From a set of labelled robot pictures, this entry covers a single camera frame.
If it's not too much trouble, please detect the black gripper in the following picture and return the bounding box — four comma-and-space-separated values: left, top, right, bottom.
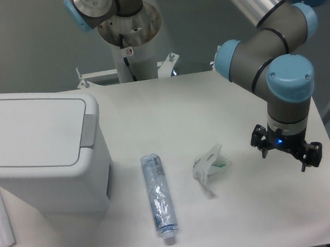
251, 120, 323, 172

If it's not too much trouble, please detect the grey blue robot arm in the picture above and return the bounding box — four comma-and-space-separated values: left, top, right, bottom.
63, 0, 323, 168

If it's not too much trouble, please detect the white plastic trash can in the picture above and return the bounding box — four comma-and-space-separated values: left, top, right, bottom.
0, 92, 111, 213

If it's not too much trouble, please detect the crumpled white plastic wrapper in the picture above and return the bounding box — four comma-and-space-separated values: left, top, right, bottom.
192, 143, 232, 198

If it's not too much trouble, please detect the crushed clear plastic bottle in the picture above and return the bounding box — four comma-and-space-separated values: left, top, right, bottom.
140, 153, 178, 246

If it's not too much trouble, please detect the white table clamp bracket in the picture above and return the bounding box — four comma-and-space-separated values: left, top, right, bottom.
76, 52, 179, 89

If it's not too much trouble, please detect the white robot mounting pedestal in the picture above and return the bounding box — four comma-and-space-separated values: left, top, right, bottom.
98, 2, 161, 70

